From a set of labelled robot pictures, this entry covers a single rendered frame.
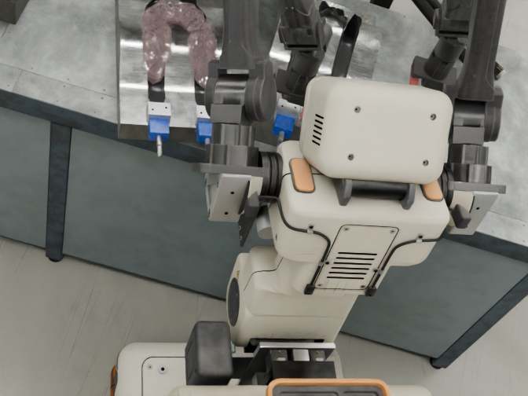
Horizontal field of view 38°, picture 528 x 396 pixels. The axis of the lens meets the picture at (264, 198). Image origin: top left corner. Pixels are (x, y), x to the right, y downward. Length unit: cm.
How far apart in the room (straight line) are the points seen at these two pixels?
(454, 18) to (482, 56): 30
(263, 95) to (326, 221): 23
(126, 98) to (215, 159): 56
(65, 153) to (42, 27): 32
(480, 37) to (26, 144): 118
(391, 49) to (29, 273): 126
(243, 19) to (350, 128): 25
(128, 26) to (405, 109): 87
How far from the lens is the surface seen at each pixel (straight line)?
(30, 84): 186
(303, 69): 164
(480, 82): 141
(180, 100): 180
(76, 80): 187
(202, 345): 159
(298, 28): 158
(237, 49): 127
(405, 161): 122
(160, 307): 246
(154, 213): 213
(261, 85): 126
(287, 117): 177
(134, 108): 176
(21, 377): 235
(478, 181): 140
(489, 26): 138
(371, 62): 197
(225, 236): 215
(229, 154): 124
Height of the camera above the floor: 218
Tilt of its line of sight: 52 degrees down
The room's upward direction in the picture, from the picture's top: 24 degrees clockwise
